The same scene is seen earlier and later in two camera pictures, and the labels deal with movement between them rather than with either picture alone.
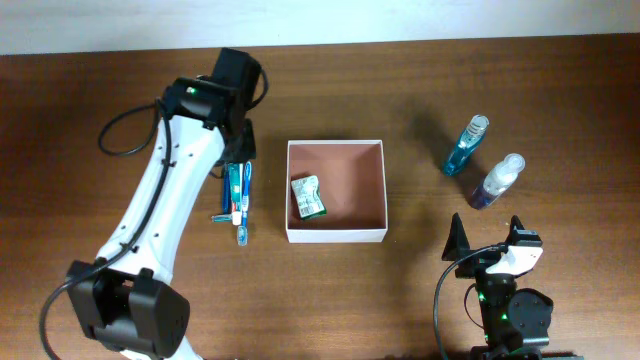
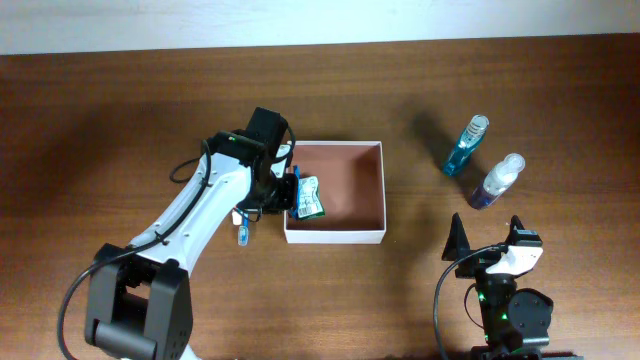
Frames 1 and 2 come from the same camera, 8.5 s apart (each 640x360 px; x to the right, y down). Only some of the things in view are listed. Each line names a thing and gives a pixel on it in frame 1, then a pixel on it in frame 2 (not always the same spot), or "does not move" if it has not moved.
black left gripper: (248, 150) → (288, 198)
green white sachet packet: (309, 201) does not move
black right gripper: (477, 262) does not move
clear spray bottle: (498, 181) does not move
